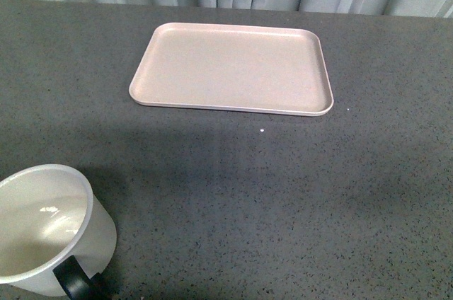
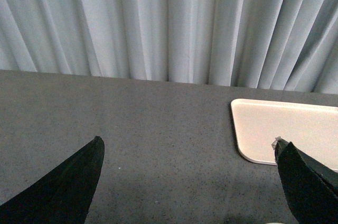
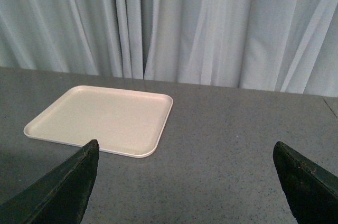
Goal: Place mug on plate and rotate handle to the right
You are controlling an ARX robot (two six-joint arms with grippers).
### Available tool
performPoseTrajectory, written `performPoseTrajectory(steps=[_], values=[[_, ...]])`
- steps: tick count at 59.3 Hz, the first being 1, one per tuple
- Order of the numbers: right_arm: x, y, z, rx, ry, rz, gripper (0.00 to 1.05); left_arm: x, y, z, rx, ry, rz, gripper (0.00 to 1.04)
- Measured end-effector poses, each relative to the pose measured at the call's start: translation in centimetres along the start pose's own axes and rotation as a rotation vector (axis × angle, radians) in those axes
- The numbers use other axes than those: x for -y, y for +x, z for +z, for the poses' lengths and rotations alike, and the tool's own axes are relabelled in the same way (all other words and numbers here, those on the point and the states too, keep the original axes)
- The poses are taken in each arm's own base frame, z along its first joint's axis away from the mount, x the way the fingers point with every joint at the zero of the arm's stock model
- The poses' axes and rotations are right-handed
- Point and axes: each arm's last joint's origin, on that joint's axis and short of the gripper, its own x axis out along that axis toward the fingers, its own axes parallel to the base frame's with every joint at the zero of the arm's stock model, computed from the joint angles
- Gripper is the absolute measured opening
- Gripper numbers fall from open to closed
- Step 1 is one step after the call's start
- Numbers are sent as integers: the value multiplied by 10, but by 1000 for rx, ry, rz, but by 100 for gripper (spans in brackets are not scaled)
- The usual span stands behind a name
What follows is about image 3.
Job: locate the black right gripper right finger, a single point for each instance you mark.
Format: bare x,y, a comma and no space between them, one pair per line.
310,190

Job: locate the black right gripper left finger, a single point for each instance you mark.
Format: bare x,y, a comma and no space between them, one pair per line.
61,196

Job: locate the beige rectangular tray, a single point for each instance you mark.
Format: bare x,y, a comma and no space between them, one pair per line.
124,122

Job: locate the white curtain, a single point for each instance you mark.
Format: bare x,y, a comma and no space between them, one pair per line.
278,45

